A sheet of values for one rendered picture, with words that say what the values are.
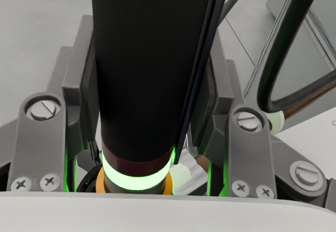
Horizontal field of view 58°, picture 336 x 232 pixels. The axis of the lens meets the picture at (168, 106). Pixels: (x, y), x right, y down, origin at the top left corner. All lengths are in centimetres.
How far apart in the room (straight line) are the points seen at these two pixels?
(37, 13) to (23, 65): 70
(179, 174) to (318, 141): 41
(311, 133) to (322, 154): 5
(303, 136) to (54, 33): 246
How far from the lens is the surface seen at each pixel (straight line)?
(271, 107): 23
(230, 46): 288
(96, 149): 55
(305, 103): 30
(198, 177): 22
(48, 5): 321
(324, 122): 60
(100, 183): 18
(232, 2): 44
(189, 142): 60
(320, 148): 59
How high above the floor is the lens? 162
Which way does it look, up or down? 48 degrees down
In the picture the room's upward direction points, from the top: 10 degrees clockwise
